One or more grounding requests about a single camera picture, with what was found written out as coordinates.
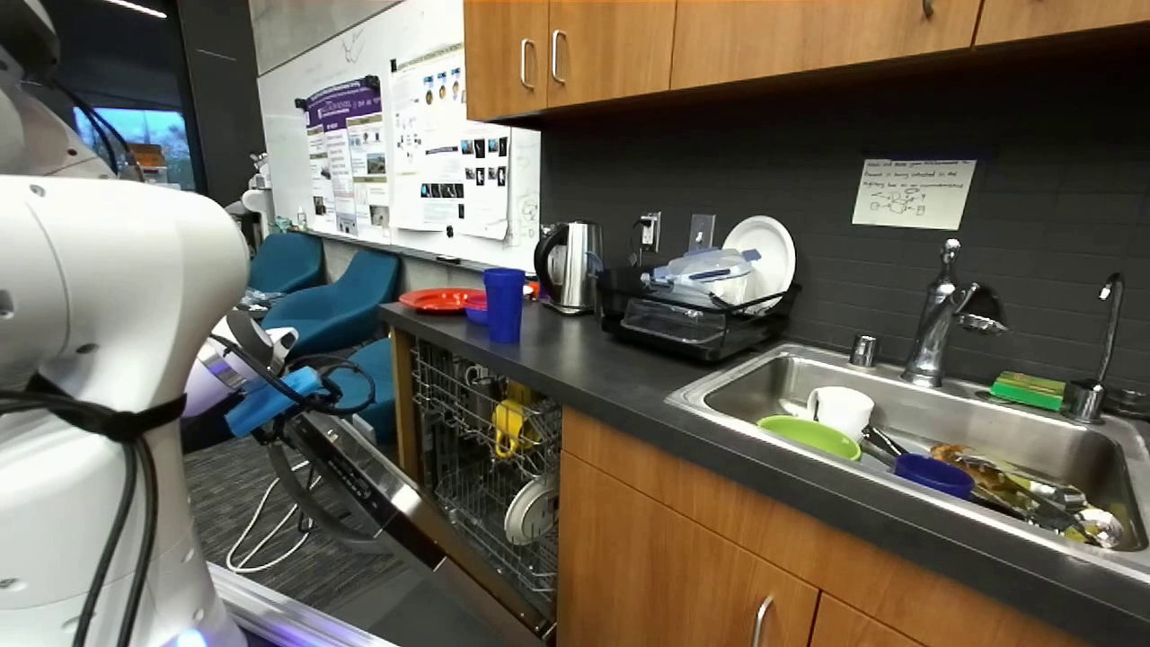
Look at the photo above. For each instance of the stainless dishwasher door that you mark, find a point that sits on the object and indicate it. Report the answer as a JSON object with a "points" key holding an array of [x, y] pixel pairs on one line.
{"points": [[476, 588]]}

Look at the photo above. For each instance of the teal chair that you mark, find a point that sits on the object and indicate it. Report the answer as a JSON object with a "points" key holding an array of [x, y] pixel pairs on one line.
{"points": [[286, 262], [346, 310]]}

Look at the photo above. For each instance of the wooden cabinets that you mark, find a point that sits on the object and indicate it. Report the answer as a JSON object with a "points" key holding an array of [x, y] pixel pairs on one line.
{"points": [[533, 55], [658, 551]]}

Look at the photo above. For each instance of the blue plastic cup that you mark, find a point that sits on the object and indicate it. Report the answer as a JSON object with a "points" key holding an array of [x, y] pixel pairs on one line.
{"points": [[504, 292]]}

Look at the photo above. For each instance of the green yellow sponge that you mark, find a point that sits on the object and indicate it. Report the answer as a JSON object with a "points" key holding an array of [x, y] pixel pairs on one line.
{"points": [[1027, 388]]}

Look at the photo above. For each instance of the stainless steel sink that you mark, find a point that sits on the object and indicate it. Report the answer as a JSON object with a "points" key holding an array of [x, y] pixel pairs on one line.
{"points": [[1079, 490]]}

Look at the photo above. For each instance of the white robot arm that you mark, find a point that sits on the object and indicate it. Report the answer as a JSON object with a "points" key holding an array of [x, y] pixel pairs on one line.
{"points": [[74, 129]]}

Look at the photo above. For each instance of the paper note on wall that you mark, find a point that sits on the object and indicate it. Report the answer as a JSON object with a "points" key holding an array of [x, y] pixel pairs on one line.
{"points": [[913, 190]]}

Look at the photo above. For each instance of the lower wooden cabinets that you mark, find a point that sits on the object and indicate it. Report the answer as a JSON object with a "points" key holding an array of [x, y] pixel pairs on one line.
{"points": [[658, 551]]}

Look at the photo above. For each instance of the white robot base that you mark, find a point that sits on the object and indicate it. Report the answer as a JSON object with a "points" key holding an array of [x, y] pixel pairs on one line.
{"points": [[95, 528]]}

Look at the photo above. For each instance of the steel electric kettle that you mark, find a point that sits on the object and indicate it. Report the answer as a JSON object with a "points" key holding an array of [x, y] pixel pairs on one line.
{"points": [[567, 262]]}

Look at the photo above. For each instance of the upper wooden cabinets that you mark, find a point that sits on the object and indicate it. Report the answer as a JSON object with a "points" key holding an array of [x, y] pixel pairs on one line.
{"points": [[533, 55]]}

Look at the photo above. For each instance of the grey dishwasher rack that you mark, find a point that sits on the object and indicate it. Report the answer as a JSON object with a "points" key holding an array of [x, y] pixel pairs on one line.
{"points": [[454, 409]]}

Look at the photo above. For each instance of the small chrome side tap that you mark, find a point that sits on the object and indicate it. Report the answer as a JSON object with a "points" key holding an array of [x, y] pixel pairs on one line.
{"points": [[1113, 297]]}

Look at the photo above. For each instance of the white mug in sink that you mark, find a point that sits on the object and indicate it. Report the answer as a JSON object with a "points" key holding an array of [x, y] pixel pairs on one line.
{"points": [[841, 407]]}

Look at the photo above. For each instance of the chrome kitchen faucet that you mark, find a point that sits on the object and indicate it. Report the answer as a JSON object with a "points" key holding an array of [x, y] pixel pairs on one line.
{"points": [[950, 304]]}

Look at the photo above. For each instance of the whiteboard with posters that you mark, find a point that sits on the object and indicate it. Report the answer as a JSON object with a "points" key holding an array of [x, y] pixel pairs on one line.
{"points": [[369, 139]]}

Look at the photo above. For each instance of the white plate in drainer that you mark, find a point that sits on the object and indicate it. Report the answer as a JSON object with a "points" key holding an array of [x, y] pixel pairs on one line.
{"points": [[770, 252]]}

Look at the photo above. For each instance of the blue dish brush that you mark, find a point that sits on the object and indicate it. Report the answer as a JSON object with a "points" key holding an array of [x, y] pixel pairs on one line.
{"points": [[920, 469]]}

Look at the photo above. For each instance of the black dish drying rack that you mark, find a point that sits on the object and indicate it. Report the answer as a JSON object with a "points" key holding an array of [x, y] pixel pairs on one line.
{"points": [[694, 332]]}

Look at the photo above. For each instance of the yellow ribbed mug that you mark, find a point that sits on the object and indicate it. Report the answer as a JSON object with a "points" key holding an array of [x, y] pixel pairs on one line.
{"points": [[509, 417]]}

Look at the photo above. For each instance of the red plate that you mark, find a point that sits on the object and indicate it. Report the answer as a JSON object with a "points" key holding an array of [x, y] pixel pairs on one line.
{"points": [[442, 299]]}

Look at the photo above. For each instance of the lower dishwasher rack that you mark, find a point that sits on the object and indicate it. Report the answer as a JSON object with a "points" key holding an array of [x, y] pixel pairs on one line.
{"points": [[501, 526]]}

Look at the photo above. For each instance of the green plate in sink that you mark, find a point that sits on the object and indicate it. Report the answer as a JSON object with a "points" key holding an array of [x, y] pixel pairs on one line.
{"points": [[809, 435]]}

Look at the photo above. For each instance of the white plate in dishwasher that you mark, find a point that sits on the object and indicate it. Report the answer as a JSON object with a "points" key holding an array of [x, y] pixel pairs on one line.
{"points": [[531, 511]]}

